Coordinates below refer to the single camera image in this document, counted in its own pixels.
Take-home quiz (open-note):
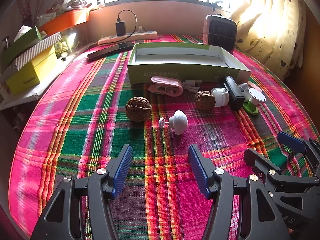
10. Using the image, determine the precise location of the black charger adapter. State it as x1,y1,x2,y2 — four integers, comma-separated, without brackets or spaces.
115,21,126,37

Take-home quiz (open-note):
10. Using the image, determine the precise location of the grey striped box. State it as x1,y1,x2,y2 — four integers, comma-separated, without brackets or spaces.
7,32,62,73

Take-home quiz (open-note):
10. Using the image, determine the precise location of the black rectangular device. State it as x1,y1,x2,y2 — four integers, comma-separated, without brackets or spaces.
221,75,245,111

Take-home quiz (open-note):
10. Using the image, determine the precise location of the small decorative card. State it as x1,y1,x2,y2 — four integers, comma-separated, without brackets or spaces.
54,41,69,58

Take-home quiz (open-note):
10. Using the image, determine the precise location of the orange plastic bin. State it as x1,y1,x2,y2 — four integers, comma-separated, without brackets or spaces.
39,9,90,36

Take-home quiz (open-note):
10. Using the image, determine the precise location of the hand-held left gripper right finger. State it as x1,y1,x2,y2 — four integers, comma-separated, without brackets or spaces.
188,144,292,240

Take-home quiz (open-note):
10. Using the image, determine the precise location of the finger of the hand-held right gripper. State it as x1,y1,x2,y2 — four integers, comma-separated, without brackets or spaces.
244,148,314,193
277,132,320,178

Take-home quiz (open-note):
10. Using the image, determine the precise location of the white tissue paper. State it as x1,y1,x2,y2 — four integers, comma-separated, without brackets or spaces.
14,26,32,42

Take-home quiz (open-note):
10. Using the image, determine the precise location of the white panda-shaped gadget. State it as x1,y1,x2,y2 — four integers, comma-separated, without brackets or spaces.
237,82,253,103

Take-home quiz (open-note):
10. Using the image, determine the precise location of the large brown walnut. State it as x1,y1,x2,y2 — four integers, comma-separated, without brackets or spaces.
125,97,152,122

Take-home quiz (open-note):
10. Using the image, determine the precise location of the green white suction stand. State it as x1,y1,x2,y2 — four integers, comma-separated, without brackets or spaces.
242,88,267,115

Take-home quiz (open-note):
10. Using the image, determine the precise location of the plaid tablecloth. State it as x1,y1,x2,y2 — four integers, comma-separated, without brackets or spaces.
9,34,320,240

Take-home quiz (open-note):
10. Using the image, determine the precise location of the white power strip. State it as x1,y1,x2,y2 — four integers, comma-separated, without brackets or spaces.
98,31,158,45

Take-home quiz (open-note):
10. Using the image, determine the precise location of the yellow cardboard box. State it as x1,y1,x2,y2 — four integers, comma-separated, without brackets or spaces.
5,45,58,95

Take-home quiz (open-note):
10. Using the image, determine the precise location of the black smartphone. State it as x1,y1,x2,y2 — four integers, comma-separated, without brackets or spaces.
87,42,135,61

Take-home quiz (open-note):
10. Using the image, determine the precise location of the small white jar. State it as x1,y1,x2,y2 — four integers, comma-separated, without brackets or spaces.
211,87,230,107

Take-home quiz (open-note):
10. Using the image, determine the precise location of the green tissue box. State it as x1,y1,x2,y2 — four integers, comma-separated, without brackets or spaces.
1,26,42,67

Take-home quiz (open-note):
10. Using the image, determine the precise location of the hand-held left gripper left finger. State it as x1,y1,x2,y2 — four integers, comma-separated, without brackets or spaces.
30,144,133,240

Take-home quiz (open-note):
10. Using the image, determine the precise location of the green cardboard box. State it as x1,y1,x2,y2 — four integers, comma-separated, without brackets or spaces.
127,42,252,84

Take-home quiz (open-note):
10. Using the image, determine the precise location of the white shelf board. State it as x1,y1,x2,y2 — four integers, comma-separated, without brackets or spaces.
0,55,75,110

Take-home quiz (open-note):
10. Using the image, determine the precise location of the cream heart-print curtain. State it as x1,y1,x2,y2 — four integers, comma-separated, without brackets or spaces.
230,0,307,74

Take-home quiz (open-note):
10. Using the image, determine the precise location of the small brown walnut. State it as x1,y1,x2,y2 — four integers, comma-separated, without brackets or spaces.
194,90,216,110

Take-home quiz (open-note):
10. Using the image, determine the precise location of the black charger cable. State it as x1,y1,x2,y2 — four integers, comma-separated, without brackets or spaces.
117,10,137,34

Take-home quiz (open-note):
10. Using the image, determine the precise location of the white mushroom-shaped knob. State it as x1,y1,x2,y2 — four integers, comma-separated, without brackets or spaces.
159,110,187,135

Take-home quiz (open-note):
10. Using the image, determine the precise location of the small pink desk heater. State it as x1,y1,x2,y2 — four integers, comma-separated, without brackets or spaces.
203,14,237,54

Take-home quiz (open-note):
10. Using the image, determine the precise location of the pink and white clip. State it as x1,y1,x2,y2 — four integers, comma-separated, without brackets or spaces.
149,76,183,97
247,81,263,92

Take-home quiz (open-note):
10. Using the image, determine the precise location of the white plastic bag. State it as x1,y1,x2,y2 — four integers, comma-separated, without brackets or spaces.
59,0,93,12

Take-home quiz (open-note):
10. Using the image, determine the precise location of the white usb cable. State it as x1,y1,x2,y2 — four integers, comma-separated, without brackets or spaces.
182,79,202,93

